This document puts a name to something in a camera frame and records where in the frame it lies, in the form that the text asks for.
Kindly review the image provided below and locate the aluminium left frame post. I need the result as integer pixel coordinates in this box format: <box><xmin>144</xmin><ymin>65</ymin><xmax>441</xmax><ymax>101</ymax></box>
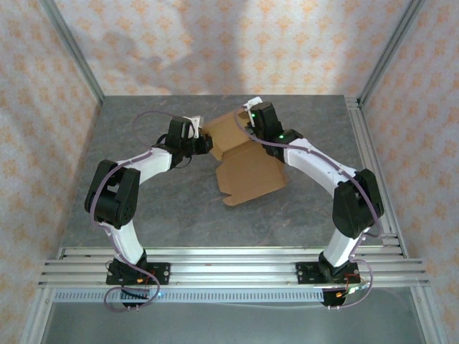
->
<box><xmin>39</xmin><ymin>0</ymin><xmax>105</xmax><ymax>105</ymax></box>

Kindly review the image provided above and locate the grey slotted cable duct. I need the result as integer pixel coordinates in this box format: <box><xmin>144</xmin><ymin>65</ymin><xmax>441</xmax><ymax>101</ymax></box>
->
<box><xmin>53</xmin><ymin>289</ymin><xmax>326</xmax><ymax>302</ymax></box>

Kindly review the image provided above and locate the aluminium side rail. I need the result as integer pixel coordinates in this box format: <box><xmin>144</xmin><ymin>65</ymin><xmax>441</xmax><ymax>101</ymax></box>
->
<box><xmin>346</xmin><ymin>98</ymin><xmax>408</xmax><ymax>259</ymax></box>

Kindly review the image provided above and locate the brown cardboard box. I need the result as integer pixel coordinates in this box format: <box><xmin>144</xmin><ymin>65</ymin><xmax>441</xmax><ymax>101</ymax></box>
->
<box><xmin>202</xmin><ymin>110</ymin><xmax>288</xmax><ymax>207</ymax></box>

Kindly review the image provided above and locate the aluminium frame post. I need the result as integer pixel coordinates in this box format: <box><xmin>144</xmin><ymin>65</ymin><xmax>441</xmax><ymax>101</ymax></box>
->
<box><xmin>358</xmin><ymin>0</ymin><xmax>426</xmax><ymax>105</ymax></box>
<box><xmin>39</xmin><ymin>0</ymin><xmax>105</xmax><ymax>105</ymax></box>

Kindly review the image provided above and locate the aluminium right frame post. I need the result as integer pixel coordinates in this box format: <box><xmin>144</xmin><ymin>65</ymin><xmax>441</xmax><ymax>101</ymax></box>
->
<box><xmin>358</xmin><ymin>0</ymin><xmax>426</xmax><ymax>105</ymax></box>

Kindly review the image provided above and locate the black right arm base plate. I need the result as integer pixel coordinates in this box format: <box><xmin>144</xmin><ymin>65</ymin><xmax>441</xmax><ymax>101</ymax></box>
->
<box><xmin>295</xmin><ymin>261</ymin><xmax>361</xmax><ymax>286</ymax></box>

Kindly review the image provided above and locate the aluminium front rail frame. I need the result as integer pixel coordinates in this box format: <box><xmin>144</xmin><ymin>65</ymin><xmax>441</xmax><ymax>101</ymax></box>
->
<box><xmin>37</xmin><ymin>246</ymin><xmax>430</xmax><ymax>287</ymax></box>

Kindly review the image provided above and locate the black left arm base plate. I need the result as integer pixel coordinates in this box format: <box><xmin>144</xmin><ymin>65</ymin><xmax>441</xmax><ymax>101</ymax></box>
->
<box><xmin>106</xmin><ymin>262</ymin><xmax>171</xmax><ymax>287</ymax></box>

